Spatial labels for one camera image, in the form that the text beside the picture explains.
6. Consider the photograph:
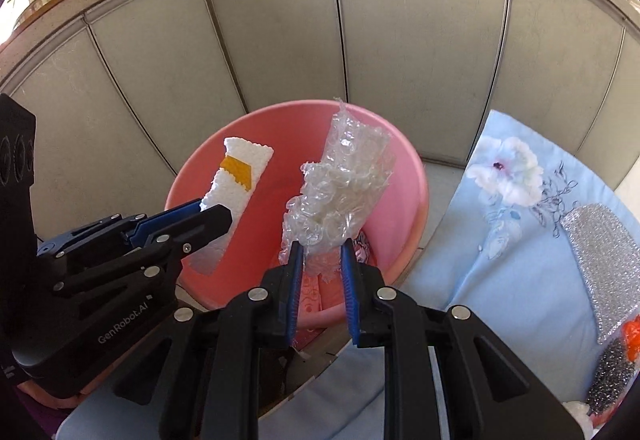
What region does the clear bubble wrap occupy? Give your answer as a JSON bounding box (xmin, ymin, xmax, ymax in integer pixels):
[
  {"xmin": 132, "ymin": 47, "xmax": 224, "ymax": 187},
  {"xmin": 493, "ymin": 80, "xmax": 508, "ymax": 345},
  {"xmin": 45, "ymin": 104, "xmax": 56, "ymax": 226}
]
[{"xmin": 280, "ymin": 96, "xmax": 393, "ymax": 291}]

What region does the dark steel wool scourer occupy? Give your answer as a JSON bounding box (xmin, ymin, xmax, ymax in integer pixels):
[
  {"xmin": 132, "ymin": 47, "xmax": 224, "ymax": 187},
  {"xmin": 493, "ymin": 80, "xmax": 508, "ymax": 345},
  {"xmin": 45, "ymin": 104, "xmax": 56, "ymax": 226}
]
[{"xmin": 585, "ymin": 337, "xmax": 632, "ymax": 416}]

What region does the pink plastic bucket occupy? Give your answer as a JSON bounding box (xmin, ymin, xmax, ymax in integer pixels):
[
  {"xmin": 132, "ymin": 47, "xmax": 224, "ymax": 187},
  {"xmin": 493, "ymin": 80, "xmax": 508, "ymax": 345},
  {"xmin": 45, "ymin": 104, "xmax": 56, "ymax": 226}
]
[{"xmin": 165, "ymin": 100, "xmax": 430, "ymax": 328}]

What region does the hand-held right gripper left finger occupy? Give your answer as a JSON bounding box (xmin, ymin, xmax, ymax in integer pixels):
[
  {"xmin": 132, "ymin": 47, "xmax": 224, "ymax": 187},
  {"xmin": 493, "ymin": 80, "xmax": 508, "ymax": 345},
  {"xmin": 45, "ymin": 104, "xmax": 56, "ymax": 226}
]
[{"xmin": 112, "ymin": 240, "xmax": 306, "ymax": 440}]

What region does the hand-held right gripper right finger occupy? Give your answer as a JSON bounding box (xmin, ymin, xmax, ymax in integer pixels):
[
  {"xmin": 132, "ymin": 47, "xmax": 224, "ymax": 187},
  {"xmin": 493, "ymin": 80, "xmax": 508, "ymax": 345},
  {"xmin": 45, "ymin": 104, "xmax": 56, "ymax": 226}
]
[{"xmin": 340, "ymin": 239, "xmax": 583, "ymax": 440}]

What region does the white foam scrap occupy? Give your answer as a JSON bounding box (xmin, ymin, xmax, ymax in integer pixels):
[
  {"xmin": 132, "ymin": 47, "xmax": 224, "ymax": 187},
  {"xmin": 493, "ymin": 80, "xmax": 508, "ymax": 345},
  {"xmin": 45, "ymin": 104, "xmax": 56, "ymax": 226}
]
[{"xmin": 562, "ymin": 400, "xmax": 593, "ymax": 431}]

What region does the silver mesh scouring cloth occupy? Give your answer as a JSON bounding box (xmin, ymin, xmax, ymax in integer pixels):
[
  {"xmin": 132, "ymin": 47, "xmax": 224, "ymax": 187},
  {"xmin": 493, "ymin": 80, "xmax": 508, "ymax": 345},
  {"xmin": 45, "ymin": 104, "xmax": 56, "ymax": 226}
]
[{"xmin": 560, "ymin": 203, "xmax": 640, "ymax": 346}]

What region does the pink printed wrapper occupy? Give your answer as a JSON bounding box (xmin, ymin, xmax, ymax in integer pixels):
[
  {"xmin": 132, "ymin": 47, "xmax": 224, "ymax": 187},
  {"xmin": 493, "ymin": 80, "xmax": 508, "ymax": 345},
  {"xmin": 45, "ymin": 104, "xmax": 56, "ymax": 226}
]
[{"xmin": 295, "ymin": 227, "xmax": 373, "ymax": 328}]

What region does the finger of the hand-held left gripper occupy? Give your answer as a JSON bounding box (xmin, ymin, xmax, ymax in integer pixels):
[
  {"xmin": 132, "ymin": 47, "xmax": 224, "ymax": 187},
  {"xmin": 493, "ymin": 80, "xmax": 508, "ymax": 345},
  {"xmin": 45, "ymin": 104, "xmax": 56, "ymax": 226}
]
[
  {"xmin": 52, "ymin": 205, "xmax": 234, "ymax": 297},
  {"xmin": 36, "ymin": 199, "xmax": 206, "ymax": 262}
]

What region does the person's left forearm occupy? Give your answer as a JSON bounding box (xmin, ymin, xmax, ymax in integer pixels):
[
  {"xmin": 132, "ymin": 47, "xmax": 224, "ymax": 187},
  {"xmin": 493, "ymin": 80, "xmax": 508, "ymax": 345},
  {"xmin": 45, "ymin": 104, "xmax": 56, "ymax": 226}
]
[{"xmin": 12, "ymin": 365, "xmax": 116, "ymax": 440}]

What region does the light blue floral tablecloth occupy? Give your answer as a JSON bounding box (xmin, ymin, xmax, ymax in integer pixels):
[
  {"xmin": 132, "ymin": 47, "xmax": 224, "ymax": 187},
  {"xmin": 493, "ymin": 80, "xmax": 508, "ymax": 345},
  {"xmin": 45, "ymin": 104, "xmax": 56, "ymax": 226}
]
[{"xmin": 55, "ymin": 109, "xmax": 640, "ymax": 440}]

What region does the white foam piece yellow label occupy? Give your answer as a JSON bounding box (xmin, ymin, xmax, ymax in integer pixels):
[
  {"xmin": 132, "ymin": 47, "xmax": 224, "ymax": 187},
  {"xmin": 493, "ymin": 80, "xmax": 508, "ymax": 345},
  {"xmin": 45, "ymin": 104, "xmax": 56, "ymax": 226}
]
[{"xmin": 182, "ymin": 137, "xmax": 274, "ymax": 277}]

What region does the red printed packet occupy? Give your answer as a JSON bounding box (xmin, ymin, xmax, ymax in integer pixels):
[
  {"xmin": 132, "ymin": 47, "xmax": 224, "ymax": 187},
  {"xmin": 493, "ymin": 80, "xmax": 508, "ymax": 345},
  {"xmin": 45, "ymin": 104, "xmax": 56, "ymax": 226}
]
[{"xmin": 620, "ymin": 317, "xmax": 640, "ymax": 363}]

